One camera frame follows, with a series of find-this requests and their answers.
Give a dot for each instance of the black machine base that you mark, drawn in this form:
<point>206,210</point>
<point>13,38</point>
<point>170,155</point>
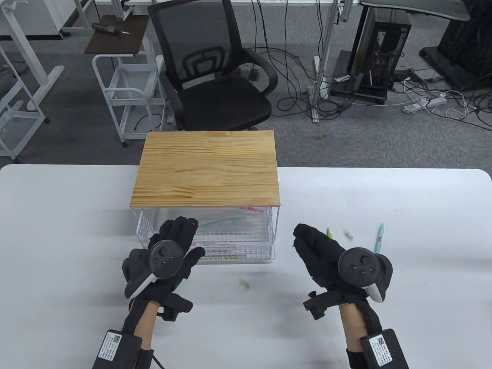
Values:
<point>465,50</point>

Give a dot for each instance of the person's right forearm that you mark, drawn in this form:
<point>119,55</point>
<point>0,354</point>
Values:
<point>351,323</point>

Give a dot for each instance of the black mesh office chair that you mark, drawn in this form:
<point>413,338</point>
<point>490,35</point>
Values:
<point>219,102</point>

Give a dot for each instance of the dark brown side table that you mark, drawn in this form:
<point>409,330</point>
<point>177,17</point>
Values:
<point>115,40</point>

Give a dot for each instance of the black power adapter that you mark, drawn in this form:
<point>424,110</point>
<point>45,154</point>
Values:
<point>253,73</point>

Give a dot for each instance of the person's left hand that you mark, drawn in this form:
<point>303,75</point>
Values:
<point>178,230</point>

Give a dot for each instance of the teal highlighter cap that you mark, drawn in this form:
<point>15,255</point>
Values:
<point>349,234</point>

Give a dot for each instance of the aluminium profile post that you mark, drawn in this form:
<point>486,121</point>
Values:
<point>322,77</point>

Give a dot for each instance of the person's right hand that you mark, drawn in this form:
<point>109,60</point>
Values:
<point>319,253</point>

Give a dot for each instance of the person's left forearm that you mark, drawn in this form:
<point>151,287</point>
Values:
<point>148,323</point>

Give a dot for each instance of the black computer tower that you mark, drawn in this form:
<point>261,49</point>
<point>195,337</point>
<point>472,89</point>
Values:
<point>384,50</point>

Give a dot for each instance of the white desk leg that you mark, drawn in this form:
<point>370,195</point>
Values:
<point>46,82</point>

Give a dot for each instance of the black tracking controller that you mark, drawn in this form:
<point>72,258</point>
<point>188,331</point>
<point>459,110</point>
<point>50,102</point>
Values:
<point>165,257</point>
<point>357,265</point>

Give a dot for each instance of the teal double-ended highlighter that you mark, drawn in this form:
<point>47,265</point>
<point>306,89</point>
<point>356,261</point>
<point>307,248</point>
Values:
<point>379,236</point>
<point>223,221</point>

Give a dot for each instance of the pink double-ended highlighter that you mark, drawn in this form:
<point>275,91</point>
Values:
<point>215,246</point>
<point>254,210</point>

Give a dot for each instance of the white power strip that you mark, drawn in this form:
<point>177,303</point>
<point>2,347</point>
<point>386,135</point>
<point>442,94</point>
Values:
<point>424,103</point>

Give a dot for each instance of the grey standing desk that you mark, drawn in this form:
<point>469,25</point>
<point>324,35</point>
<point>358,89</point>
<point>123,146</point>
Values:
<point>423,9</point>

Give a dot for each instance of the yellow-green highlighter cap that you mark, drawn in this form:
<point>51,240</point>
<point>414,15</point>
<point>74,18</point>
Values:
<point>244,284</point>

